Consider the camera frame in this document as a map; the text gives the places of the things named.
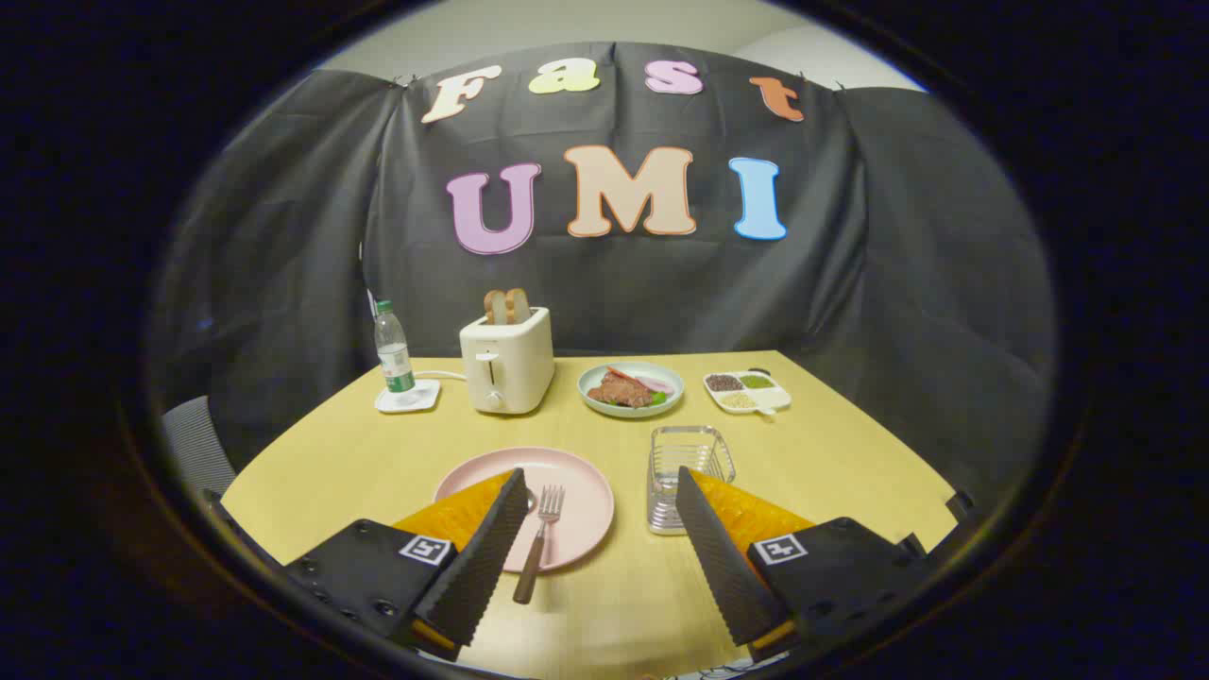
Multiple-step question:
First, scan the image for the wooden handled metal fork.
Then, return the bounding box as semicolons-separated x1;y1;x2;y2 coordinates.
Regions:
513;484;566;605

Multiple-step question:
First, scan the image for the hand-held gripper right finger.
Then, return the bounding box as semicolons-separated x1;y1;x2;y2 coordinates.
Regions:
675;466;936;664

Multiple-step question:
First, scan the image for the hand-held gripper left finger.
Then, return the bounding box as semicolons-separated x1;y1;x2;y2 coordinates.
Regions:
283;469;530;662

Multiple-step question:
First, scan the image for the pink round plate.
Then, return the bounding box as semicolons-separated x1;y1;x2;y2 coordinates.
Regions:
434;447;615;573

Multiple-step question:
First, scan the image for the clear plastic water bottle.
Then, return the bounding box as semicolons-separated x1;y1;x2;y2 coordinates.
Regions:
373;300;417;395

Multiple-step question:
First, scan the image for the metal wire basket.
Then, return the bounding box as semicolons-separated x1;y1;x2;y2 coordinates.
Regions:
647;425;737;536

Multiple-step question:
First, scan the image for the black backdrop cloth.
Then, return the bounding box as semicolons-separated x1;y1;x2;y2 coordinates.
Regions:
151;41;1057;516

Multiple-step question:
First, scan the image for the pale green food plate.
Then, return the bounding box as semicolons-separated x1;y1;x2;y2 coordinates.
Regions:
578;362;685;418

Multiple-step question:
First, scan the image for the grey mesh chair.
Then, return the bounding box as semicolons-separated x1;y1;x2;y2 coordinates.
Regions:
159;395;237;497

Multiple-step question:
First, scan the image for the cream white toaster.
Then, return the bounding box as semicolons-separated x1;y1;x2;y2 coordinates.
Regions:
459;307;555;416

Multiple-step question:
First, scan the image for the brown meat piece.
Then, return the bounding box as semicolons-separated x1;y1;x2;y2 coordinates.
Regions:
587;370;655;409

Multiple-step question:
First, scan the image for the white square coaster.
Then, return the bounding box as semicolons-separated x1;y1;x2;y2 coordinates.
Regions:
375;379;442;415

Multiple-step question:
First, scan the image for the white divided condiment dish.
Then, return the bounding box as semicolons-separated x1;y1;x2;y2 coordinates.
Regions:
703;370;792;418

